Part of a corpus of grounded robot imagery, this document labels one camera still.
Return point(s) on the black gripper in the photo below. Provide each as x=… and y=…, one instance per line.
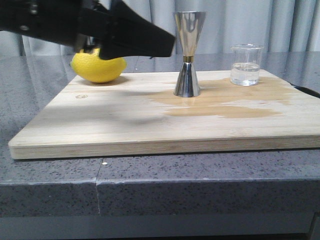
x=56, y=21

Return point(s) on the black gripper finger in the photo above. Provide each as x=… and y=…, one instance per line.
x=121, y=32

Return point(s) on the silver double jigger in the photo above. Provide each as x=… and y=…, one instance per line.
x=189, y=27

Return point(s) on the small glass beaker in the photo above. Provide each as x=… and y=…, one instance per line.
x=246, y=65

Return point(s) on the yellow lemon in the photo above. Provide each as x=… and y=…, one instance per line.
x=90, y=67

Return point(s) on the light wooden cutting board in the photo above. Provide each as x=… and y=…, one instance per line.
x=138, y=113

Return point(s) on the grey curtain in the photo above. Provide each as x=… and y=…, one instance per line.
x=277, y=25

